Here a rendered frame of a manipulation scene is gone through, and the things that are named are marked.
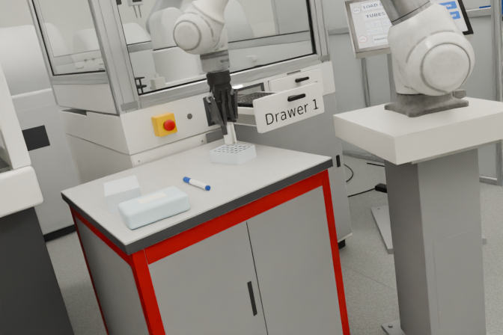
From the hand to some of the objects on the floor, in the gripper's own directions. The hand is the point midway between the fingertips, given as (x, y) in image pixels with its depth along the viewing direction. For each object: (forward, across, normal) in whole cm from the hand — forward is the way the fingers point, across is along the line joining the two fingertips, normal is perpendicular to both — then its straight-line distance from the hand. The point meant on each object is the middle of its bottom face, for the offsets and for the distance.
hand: (229, 133), depth 144 cm
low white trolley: (+84, -18, +1) cm, 86 cm away
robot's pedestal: (+84, +34, -50) cm, 103 cm away
